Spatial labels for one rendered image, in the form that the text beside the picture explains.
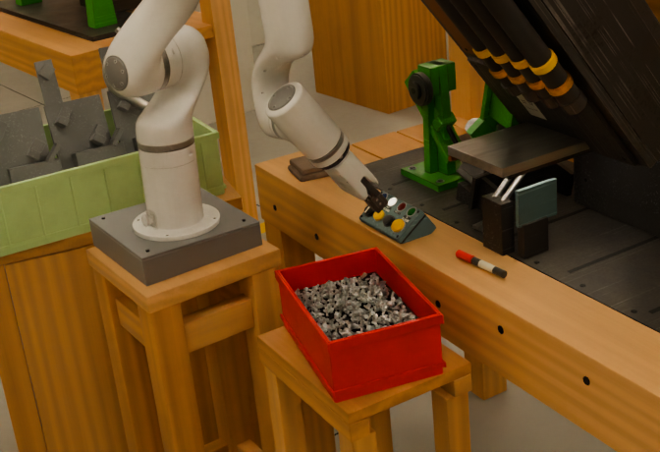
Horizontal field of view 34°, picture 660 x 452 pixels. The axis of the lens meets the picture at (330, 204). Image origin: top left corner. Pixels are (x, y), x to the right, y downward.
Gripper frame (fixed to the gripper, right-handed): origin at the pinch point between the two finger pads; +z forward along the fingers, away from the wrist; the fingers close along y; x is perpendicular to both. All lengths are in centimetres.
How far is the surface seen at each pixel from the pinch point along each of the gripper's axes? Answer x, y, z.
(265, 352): -36.6, 2.9, 1.3
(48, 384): -79, -79, 18
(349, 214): -2.7, -17.9, 10.3
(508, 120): 29.0, 8.4, 5.6
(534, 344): -5.7, 43.9, 12.7
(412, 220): 2.4, 1.7, 8.8
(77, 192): -37, -75, -14
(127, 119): -14, -103, -5
